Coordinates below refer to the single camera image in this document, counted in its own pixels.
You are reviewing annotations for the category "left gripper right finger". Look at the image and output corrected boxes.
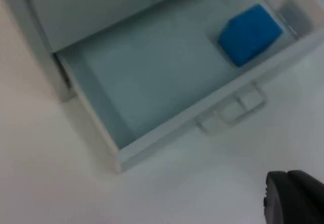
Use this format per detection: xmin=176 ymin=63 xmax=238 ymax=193
xmin=287 ymin=169 xmax=324 ymax=224

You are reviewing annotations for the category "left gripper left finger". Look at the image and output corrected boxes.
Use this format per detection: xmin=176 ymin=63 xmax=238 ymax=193
xmin=263 ymin=171 xmax=308 ymax=224

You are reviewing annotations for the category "blue cube block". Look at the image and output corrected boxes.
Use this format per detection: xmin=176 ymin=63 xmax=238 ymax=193
xmin=217 ymin=4 xmax=284 ymax=68

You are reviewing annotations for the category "grey drawer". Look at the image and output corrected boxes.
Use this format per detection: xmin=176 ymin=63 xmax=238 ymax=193
xmin=53 ymin=0 xmax=324 ymax=174

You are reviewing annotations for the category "grey chest of drawers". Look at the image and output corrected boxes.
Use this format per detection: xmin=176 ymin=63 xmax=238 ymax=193
xmin=5 ymin=0 xmax=256 ymax=103

